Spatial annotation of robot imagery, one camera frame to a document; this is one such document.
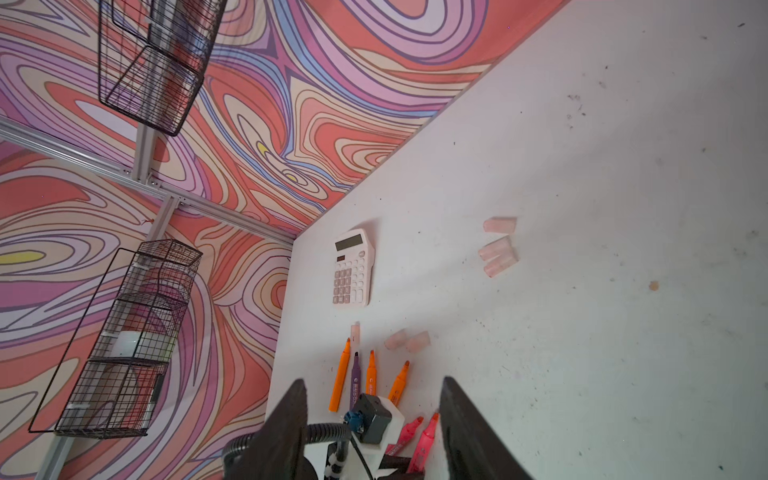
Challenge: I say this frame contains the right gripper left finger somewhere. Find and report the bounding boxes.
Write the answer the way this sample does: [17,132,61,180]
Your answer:
[236,379,309,479]

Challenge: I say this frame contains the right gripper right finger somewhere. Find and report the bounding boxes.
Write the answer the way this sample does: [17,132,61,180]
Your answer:
[439,376,533,480]

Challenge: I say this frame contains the pink marker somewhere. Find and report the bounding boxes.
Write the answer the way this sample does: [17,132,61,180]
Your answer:
[385,416,424,456]
[407,412,440,473]

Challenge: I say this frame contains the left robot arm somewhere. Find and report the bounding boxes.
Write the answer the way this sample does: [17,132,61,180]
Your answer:
[223,382,424,479]

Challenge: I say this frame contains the orange marker far left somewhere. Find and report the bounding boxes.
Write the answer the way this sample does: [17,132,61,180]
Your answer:
[328,338,351,412]

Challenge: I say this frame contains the orange marker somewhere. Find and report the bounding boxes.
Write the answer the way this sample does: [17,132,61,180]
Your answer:
[328,338,351,412]
[365,350,377,396]
[388,361,410,406]

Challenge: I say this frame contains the orange marker right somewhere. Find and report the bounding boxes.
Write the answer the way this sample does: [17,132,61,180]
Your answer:
[388,361,410,406]

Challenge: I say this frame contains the purple marker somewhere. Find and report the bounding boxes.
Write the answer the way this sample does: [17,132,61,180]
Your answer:
[349,352,362,410]

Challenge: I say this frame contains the orange marker middle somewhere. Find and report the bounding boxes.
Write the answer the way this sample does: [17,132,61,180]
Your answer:
[365,350,377,396]

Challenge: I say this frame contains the pink calculator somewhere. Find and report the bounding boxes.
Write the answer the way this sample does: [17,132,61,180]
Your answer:
[332,228,375,308]

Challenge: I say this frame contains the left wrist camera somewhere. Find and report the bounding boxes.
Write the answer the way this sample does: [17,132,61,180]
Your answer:
[344,394,392,445]

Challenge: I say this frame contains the black wire basket left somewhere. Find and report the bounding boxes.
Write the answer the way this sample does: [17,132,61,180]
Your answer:
[28,239,203,440]

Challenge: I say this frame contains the black wire basket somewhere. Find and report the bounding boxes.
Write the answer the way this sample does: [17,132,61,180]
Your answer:
[28,239,203,440]
[97,0,227,136]

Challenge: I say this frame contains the black wire basket back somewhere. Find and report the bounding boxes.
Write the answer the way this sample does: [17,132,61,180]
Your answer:
[97,0,227,136]

